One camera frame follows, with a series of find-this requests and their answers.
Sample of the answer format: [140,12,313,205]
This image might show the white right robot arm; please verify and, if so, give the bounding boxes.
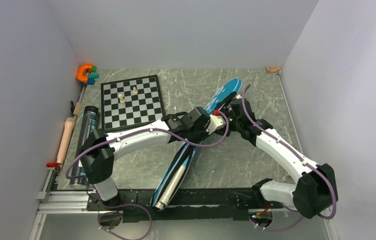
[219,98,338,219]

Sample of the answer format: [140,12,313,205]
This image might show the blue badminton racket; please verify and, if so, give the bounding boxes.
[152,165,187,211]

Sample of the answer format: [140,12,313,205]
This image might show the cream chess piece front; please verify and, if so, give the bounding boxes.
[118,94,125,104]

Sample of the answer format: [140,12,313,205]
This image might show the orange horseshoe magnet toy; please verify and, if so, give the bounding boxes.
[76,63,94,83]

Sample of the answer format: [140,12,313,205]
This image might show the blue racket bag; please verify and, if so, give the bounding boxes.
[150,77,243,210]

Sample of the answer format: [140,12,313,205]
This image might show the black shuttlecock tube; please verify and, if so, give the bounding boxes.
[69,105,100,190]

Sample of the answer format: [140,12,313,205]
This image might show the beige wooden roller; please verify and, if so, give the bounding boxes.
[57,117,75,165]

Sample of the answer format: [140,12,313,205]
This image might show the black white chessboard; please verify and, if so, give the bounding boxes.
[101,75,166,133]

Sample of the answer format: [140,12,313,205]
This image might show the teal toy blocks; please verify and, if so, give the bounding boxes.
[86,65,99,85]

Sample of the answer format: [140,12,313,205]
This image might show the small tan stick handle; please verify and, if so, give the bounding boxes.
[72,101,81,116]

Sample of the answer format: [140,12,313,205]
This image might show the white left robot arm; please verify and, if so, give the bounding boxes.
[79,107,226,210]

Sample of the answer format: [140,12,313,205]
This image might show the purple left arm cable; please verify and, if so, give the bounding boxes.
[65,110,230,240]

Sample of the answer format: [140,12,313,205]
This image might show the small wooden arch block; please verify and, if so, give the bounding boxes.
[265,66,280,73]

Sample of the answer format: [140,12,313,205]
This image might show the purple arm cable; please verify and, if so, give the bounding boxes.
[241,83,337,233]
[65,110,230,240]

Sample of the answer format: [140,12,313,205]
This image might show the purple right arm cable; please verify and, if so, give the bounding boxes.
[241,83,337,233]

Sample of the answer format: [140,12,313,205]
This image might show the red clamp piece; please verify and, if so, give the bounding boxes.
[46,162,62,172]

